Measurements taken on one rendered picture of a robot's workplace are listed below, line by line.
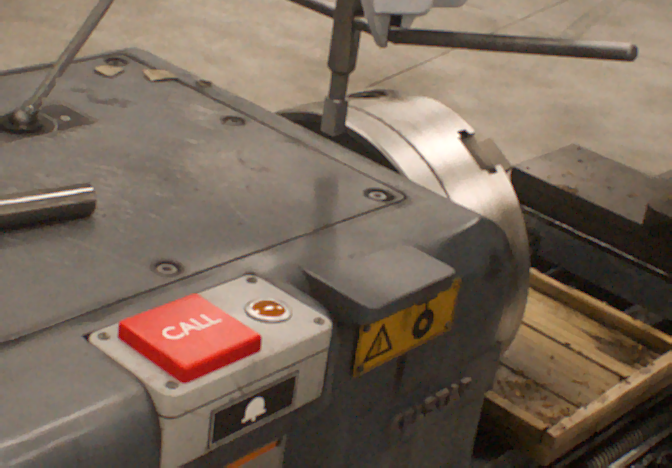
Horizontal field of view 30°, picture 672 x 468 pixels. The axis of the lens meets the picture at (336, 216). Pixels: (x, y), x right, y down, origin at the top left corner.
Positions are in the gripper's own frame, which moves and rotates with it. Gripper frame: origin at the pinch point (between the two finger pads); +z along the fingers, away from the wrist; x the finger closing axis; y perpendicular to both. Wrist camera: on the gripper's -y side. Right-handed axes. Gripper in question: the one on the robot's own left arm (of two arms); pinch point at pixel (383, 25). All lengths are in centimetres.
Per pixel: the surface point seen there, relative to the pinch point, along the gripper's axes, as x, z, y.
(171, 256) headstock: -20.5, 12.3, 1.3
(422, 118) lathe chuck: 19.1, 14.4, -8.3
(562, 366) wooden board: 47, 49, -2
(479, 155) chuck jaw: 22.4, 17.1, -3.6
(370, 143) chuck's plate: 11.2, 15.0, -7.9
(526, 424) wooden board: 31, 48, 3
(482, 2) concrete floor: 440, 137, -274
